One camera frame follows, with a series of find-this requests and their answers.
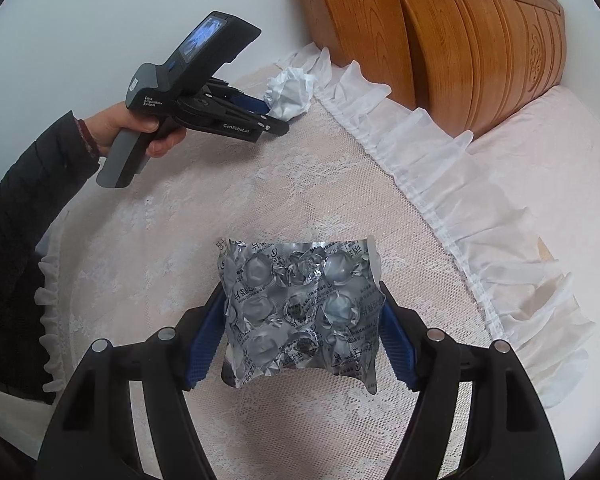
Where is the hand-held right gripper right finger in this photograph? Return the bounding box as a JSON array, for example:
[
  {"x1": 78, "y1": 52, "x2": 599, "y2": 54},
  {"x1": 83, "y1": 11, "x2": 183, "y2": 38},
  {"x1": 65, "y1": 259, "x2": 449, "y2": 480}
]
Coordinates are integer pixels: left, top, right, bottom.
[{"x1": 380, "y1": 282, "x2": 566, "y2": 480}]

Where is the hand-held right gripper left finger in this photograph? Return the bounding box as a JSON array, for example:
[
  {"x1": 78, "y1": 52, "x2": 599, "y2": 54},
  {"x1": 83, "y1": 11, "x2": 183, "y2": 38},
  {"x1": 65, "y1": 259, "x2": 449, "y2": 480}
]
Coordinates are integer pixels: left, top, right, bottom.
[{"x1": 32, "y1": 287, "x2": 228, "y2": 480}]

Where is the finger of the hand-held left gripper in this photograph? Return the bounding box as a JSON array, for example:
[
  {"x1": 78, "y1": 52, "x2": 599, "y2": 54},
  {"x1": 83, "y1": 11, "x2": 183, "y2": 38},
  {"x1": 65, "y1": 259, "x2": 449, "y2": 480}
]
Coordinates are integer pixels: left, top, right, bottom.
[
  {"x1": 207, "y1": 80, "x2": 273, "y2": 117},
  {"x1": 215, "y1": 102, "x2": 291, "y2": 137}
]

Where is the white paper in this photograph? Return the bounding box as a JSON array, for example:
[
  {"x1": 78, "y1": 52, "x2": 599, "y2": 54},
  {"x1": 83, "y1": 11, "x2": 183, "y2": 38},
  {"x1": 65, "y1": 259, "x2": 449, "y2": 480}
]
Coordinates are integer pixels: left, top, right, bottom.
[{"x1": 264, "y1": 67, "x2": 317, "y2": 122}]

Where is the silver pill blister pack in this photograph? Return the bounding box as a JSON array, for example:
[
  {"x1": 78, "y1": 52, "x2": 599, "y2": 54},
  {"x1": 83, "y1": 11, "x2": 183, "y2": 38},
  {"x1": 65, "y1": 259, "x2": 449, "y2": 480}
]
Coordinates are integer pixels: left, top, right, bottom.
[{"x1": 215, "y1": 235, "x2": 387, "y2": 395}]

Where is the person's left forearm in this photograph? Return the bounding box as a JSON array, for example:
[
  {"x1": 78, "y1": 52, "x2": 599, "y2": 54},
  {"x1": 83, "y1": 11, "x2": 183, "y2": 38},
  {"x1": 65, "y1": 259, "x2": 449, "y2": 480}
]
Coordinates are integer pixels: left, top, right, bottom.
[{"x1": 0, "y1": 110, "x2": 102, "y2": 406}]

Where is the person's left hand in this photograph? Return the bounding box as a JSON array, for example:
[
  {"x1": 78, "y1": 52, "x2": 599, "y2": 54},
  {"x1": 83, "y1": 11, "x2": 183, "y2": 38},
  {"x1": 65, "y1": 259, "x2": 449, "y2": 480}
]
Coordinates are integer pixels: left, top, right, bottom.
[{"x1": 91, "y1": 101, "x2": 187, "y2": 159}]

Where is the beige lace cloth with ruffle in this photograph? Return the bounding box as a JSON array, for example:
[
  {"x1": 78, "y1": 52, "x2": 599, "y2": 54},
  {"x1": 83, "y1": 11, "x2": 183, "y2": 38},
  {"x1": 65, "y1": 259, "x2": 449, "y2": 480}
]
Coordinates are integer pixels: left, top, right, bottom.
[{"x1": 35, "y1": 42, "x2": 593, "y2": 480}]

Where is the wooden headboard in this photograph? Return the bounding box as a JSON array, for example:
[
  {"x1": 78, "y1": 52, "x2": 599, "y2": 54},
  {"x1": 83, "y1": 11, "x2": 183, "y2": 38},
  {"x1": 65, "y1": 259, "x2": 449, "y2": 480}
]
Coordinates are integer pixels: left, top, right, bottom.
[{"x1": 290, "y1": 0, "x2": 566, "y2": 138}]

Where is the bed with pink sheet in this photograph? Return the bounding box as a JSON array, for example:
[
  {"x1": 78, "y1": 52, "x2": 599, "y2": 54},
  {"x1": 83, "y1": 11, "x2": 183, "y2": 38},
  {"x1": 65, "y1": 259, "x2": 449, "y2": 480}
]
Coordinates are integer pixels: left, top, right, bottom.
[{"x1": 467, "y1": 85, "x2": 600, "y2": 411}]

